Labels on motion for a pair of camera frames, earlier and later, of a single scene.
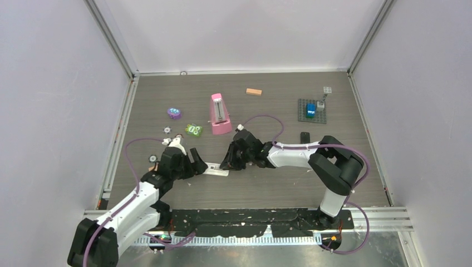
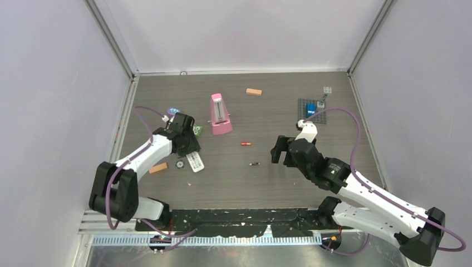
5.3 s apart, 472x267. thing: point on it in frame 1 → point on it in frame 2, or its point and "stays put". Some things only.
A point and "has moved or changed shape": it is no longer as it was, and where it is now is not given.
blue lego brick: x=310 y=110 stays put
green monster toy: x=193 y=129 stays put
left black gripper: x=197 y=167 → x=193 y=146
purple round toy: x=174 y=113 stays put
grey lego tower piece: x=320 y=104 stays put
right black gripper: x=230 y=161 → x=282 y=145
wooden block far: x=254 y=92 stays put
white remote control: x=214 y=169 has moved or changed shape
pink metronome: x=221 y=123 stays put
